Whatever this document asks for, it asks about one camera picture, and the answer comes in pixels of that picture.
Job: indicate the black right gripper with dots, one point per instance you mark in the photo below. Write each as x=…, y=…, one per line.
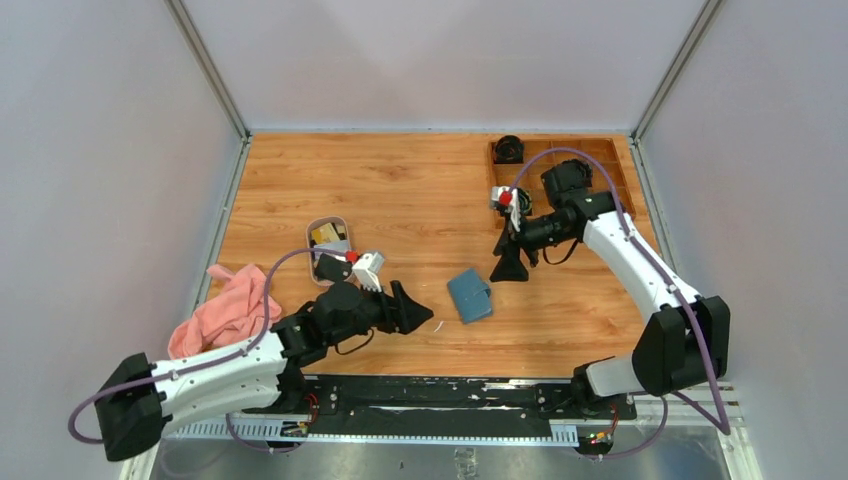
x=509, y=267

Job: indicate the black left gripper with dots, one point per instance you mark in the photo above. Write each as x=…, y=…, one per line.
x=408, y=313

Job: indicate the blue leather card holder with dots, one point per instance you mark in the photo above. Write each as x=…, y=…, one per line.
x=471, y=296

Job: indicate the black VIP card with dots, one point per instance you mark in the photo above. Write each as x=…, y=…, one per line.
x=328, y=268

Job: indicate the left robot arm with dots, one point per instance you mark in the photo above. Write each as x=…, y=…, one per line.
x=142, y=401

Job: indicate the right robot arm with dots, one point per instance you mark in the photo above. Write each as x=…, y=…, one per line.
x=686, y=335

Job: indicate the silver card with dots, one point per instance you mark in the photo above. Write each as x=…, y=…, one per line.
x=337, y=249

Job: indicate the gold card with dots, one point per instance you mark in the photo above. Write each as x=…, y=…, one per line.
x=325, y=233

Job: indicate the black blue rosette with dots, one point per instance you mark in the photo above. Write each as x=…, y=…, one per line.
x=525, y=202

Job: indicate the black rosette top left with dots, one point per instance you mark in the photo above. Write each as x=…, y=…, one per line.
x=508, y=149

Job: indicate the wooden compartment tray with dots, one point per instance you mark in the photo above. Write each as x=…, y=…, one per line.
x=611, y=153

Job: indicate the black rosette middle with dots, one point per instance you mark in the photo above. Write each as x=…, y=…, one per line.
x=577, y=174

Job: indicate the pink cloth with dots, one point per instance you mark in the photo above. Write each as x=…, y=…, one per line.
x=236, y=313

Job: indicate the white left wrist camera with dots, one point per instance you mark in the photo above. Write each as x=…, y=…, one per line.
x=366, y=270

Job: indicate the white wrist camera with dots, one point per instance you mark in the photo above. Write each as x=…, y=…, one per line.
x=504, y=200
x=366, y=270

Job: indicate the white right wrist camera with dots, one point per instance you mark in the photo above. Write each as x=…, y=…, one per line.
x=504, y=200

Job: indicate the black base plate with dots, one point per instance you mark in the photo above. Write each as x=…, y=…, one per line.
x=445, y=408

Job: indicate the aluminium frame rail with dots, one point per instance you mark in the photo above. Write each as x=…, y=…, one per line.
x=673, y=411

